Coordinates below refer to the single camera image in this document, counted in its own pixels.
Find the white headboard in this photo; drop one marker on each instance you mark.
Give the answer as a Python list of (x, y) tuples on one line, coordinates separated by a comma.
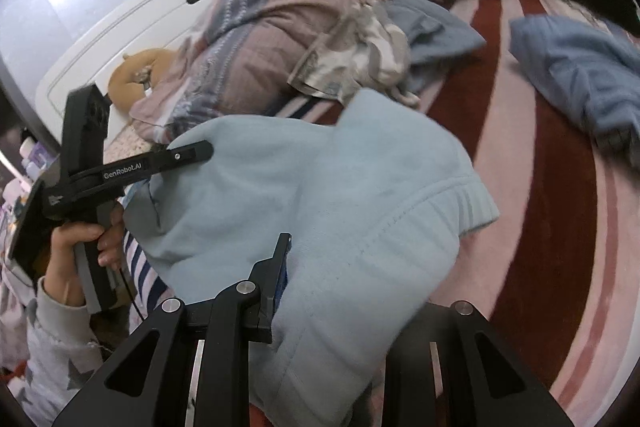
[(135, 37)]

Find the brown plush toy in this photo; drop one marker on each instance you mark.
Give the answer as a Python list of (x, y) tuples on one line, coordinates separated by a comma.
[(137, 74)]

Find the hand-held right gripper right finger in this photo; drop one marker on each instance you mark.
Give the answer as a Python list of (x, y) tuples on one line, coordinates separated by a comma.
[(450, 322)]

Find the blue denim garment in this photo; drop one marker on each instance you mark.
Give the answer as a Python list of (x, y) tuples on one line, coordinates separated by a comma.
[(575, 67)]

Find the red and pink striped blanket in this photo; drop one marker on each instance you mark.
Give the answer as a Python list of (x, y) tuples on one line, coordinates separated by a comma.
[(530, 232)]

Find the person's left forearm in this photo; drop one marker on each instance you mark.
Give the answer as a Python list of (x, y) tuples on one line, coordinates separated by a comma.
[(55, 352)]

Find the person's left hand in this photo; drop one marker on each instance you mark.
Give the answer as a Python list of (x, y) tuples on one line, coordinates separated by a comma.
[(60, 262)]

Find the light blue fleece pants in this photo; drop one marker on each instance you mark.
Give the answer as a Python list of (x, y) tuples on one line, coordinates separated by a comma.
[(325, 187)]

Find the grey-blue garment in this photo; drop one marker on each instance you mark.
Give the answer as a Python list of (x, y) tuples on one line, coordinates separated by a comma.
[(430, 32)]

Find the camouflage garment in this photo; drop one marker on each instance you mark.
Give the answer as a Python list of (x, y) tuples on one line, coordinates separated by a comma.
[(360, 52)]

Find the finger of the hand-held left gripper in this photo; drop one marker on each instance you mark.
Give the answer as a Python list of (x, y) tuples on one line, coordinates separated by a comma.
[(187, 153)]

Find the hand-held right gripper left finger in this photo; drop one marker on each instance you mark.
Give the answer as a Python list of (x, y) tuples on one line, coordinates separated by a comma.
[(272, 272)]

